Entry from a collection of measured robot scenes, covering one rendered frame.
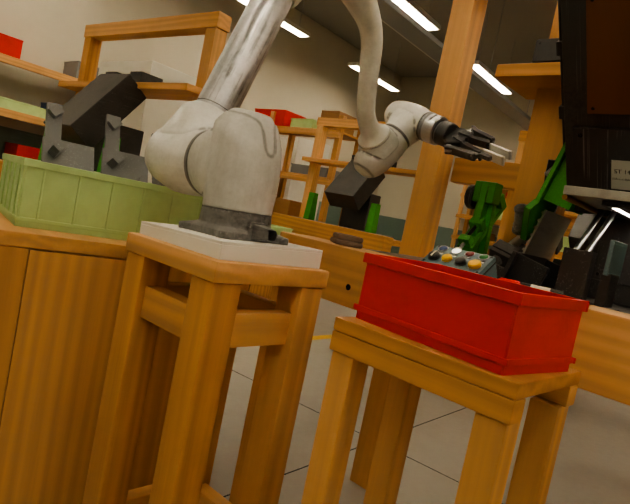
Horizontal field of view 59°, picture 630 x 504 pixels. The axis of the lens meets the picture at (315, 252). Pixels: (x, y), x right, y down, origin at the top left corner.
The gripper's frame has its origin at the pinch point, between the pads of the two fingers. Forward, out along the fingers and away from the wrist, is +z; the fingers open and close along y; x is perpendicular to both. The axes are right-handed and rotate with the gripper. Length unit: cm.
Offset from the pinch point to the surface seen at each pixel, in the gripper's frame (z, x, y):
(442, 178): -32.5, 31.5, 12.0
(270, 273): 5, -22, -78
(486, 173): -20.0, 29.4, 20.7
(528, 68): -11.4, -8.6, 29.4
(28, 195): -60, -28, -105
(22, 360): -39, -3, -129
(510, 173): -11.8, 27.2, 23.0
